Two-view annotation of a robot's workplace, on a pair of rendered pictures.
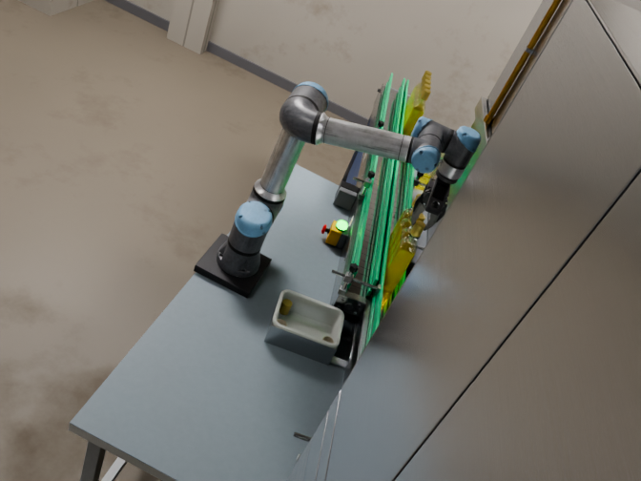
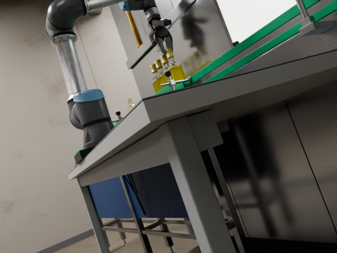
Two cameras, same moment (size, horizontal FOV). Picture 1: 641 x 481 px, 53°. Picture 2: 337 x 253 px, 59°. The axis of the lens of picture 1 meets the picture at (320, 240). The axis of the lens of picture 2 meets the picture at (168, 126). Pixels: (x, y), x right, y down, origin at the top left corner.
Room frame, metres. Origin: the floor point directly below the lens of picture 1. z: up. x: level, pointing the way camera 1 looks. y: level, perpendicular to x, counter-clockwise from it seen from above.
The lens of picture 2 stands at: (0.52, 0.56, 0.67)
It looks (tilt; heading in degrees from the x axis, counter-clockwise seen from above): 5 degrees up; 331
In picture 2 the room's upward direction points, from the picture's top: 20 degrees counter-clockwise
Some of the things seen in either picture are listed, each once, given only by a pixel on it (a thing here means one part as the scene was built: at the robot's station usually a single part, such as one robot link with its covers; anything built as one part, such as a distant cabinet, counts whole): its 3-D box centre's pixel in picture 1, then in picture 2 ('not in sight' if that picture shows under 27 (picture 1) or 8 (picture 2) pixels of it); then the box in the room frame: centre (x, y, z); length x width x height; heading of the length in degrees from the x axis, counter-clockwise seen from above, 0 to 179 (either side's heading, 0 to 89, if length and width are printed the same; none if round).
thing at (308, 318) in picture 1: (305, 324); not in sight; (1.49, -0.07, 0.80); 0.22 x 0.17 x 0.09; 96
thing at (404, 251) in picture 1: (398, 263); (179, 82); (1.75, -0.27, 0.99); 0.06 x 0.06 x 0.21; 5
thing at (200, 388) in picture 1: (403, 357); (236, 114); (1.61, -0.43, 0.73); 1.58 x 1.52 x 0.04; 176
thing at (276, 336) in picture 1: (312, 329); not in sight; (1.49, -0.10, 0.79); 0.27 x 0.17 x 0.08; 96
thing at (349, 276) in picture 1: (355, 282); (176, 84); (1.62, -0.16, 0.95); 0.17 x 0.03 x 0.12; 96
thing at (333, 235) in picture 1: (337, 234); not in sight; (2.04, -0.05, 0.79); 0.07 x 0.07 x 0.07; 6
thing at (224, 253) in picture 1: (241, 251); (100, 133); (1.66, 0.23, 0.83); 0.15 x 0.15 x 0.10
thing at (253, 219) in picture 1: (251, 225); (91, 106); (1.66, 0.23, 0.95); 0.13 x 0.12 x 0.14; 0
